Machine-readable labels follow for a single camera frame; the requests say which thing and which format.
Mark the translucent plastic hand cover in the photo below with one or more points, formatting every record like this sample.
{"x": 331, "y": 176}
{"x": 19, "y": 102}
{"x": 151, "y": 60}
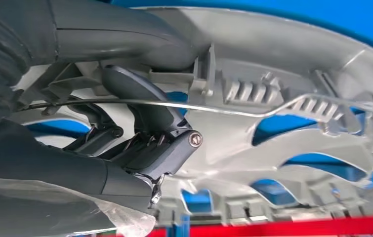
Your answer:
{"x": 42, "y": 216}

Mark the red barrier tape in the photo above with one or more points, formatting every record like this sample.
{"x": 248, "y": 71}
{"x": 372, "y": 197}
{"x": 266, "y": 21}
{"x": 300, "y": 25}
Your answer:
{"x": 271, "y": 229}

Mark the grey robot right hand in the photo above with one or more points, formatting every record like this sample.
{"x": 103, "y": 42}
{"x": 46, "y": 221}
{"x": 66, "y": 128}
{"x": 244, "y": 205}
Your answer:
{"x": 58, "y": 163}

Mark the blue metal shelf rack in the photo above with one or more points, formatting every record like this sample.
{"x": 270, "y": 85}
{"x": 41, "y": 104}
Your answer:
{"x": 304, "y": 13}

